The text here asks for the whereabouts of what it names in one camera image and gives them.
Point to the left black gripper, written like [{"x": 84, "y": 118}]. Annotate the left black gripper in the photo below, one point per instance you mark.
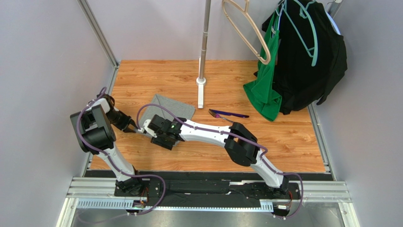
[{"x": 125, "y": 123}]

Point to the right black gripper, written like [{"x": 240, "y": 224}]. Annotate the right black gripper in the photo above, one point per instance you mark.
[{"x": 151, "y": 126}]

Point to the grey cloth napkin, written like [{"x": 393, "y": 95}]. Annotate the grey cloth napkin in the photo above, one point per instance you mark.
[{"x": 157, "y": 106}]

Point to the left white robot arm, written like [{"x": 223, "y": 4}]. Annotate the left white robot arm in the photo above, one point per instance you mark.
[{"x": 94, "y": 132}]

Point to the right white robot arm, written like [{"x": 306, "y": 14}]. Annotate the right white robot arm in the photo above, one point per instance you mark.
[{"x": 240, "y": 144}]

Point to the purple knife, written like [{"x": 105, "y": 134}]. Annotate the purple knife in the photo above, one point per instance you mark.
[{"x": 230, "y": 114}]

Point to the metal stand pole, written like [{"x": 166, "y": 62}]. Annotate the metal stand pole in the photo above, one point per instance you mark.
[{"x": 205, "y": 29}]

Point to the green shirt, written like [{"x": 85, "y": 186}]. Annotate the green shirt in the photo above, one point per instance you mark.
[{"x": 260, "y": 93}]

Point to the beige clothes hanger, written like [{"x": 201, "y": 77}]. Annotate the beige clothes hanger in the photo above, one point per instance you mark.
[{"x": 240, "y": 19}]

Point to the black shirt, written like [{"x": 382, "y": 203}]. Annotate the black shirt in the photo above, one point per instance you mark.
[{"x": 311, "y": 58}]

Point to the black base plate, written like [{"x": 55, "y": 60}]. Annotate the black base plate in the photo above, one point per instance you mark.
[{"x": 201, "y": 189}]

